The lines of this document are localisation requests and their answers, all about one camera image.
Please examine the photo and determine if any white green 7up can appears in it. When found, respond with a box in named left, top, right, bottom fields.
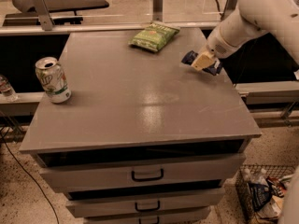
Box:
left=36, top=57, right=71, bottom=104

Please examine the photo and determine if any middle metal bracket post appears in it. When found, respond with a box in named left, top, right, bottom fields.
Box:
left=152, top=0, right=164, bottom=21

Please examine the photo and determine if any tan paper bag in basket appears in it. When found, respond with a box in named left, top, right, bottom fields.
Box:
left=257, top=196, right=283, bottom=219

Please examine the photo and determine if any black floor cable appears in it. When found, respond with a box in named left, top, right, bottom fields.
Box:
left=0, top=131, right=61, bottom=224

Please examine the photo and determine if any black bottom drawer handle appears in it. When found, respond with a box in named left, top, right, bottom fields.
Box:
left=138, top=217, right=160, bottom=224

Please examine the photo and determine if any green jalapeno chip bag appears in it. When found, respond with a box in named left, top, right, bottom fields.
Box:
left=128, top=21, right=180, bottom=52

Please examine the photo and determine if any right metal bracket post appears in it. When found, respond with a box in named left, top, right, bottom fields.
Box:
left=221, top=0, right=237, bottom=20

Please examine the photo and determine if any black middle drawer handle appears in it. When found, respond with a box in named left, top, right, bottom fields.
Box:
left=135, top=201, right=161, bottom=213

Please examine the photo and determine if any metal bracket post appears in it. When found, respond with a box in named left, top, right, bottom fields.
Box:
left=32, top=0, right=54, bottom=31
left=221, top=0, right=237, bottom=20
left=152, top=0, right=164, bottom=21

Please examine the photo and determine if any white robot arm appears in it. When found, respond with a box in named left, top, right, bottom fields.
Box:
left=192, top=0, right=299, bottom=71

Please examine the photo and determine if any black top drawer handle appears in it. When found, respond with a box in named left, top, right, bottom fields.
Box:
left=131, top=169, right=164, bottom=182

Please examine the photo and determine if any clear plastic water bottle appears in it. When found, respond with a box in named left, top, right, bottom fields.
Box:
left=0, top=75, right=18, bottom=102

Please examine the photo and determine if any black drawer handle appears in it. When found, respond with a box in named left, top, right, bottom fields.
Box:
left=131, top=169, right=164, bottom=182
left=138, top=217, right=160, bottom=224
left=135, top=201, right=161, bottom=213

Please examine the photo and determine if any black wire basket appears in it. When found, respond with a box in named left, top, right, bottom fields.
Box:
left=235, top=165, right=295, bottom=224

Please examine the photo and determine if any blue rxbar blueberry bar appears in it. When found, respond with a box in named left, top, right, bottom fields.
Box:
left=181, top=50, right=222, bottom=76

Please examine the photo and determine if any plastic bottle in basket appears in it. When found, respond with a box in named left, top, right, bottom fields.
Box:
left=242, top=168, right=267, bottom=186

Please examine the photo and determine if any blue snack bag in basket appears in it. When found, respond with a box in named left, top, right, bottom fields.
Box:
left=249, top=183, right=272, bottom=212

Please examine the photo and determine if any red snack bag in basket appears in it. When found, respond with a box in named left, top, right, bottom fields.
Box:
left=266, top=176, right=287, bottom=198

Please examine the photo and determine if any left metal bracket post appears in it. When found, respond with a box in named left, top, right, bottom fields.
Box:
left=32, top=0, right=54, bottom=31

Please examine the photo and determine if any grey drawer cabinet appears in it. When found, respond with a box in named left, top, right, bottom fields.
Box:
left=21, top=28, right=261, bottom=224

